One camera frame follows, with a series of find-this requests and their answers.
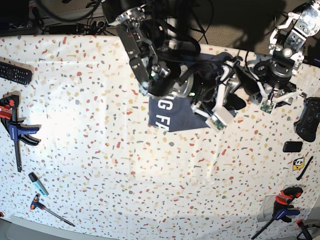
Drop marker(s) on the blue black bar clamp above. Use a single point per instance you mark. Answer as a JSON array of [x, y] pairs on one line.
[[283, 208], [9, 118]]

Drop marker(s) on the dark blue T-shirt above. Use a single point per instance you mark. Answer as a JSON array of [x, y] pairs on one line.
[[172, 113]]

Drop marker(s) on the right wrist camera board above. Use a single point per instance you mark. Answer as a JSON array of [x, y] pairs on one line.
[[220, 119]]

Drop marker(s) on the red black clamp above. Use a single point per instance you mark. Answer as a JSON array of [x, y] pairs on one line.
[[304, 232]]

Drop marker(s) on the clear plastic bag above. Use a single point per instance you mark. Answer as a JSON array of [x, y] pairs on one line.
[[266, 209]]

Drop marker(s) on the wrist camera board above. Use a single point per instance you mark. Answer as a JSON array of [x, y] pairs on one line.
[[220, 119], [267, 106]]

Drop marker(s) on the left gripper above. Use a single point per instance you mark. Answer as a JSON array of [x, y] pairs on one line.
[[274, 74]]

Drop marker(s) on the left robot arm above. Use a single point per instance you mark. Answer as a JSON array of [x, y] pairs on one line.
[[286, 43]]

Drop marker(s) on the orange blue T-handle screwdriver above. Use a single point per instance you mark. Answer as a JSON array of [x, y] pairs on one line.
[[36, 204]]

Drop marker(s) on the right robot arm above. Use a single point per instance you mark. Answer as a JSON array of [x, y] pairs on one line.
[[166, 59]]

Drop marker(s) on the black game controller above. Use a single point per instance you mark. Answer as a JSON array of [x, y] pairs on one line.
[[307, 125]]

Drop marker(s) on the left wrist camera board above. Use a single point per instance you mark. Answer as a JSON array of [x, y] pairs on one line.
[[267, 106]]

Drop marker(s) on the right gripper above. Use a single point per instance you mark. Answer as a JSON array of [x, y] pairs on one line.
[[212, 84]]

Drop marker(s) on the black TV remote control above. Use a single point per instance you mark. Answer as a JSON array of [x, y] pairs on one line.
[[15, 74]]

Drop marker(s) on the yellow panda sticker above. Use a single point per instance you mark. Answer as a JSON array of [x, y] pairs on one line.
[[298, 163]]

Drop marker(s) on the small black rectangular case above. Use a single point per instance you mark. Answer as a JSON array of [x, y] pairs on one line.
[[292, 146]]

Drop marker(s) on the light blue highlighter marker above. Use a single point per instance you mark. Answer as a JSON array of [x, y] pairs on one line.
[[38, 184]]

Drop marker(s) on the white paper sheet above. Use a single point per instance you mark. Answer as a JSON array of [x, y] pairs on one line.
[[309, 84]]

